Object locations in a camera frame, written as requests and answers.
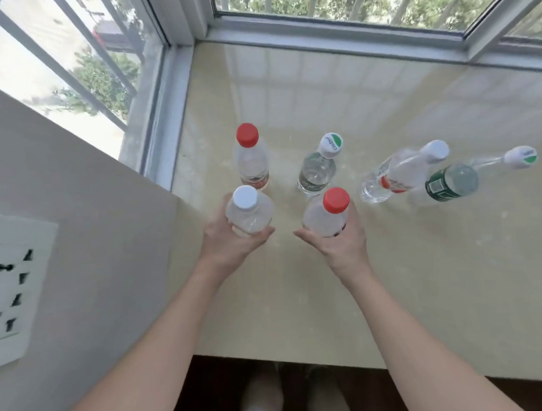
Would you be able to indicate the person's right hand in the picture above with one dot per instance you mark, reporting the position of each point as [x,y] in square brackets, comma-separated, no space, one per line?
[345,253]

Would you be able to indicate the person's left hand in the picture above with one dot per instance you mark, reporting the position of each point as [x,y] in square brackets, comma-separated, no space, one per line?
[221,248]

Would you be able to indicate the person's left thumb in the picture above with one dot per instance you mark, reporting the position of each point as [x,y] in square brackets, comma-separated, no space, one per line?
[257,238]

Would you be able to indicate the person's right thumb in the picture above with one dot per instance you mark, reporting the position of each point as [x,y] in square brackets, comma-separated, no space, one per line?
[309,237]

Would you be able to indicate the clear bottle with white cap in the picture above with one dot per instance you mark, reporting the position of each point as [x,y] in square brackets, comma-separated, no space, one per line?
[249,210]

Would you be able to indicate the clear bottle with red cap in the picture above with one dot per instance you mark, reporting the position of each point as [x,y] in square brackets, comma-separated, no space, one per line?
[327,214]

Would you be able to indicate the person's right forearm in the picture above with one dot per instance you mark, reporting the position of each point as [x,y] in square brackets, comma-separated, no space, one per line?
[416,353]

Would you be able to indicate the person's left forearm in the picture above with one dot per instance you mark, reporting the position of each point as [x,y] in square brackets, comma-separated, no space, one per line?
[152,356]

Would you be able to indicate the clear bottle white-green cap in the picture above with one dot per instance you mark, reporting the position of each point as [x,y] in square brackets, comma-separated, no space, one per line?
[317,167]

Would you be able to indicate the red-cap bottle with red label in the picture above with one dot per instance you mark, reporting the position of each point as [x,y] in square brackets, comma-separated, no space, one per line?
[251,157]

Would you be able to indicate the white-cap bottle with red label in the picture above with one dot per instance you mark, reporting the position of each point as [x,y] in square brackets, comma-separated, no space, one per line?
[401,170]

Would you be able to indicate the green-label bottle white-green cap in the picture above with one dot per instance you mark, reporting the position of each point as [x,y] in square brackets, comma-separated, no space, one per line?
[453,180]

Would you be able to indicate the person's left leg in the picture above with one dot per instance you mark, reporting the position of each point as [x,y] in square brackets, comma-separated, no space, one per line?
[261,394]

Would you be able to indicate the person's leg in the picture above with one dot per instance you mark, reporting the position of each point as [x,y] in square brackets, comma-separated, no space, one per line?
[327,395]
[261,394]

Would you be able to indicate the person's right leg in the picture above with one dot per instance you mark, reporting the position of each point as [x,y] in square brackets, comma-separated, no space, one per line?
[327,395]

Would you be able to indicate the green tree outside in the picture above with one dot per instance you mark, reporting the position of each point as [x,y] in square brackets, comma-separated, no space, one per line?
[102,82]

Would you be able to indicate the red vehicle outside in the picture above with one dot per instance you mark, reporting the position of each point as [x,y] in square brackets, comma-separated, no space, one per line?
[113,35]

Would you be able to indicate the metal window guard bars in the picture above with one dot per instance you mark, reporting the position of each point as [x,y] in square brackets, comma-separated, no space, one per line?
[85,54]

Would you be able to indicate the white window frame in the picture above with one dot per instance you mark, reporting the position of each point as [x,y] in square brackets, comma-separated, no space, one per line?
[335,32]

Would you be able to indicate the white wall power socket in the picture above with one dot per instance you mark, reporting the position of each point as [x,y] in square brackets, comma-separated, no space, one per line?
[10,286]

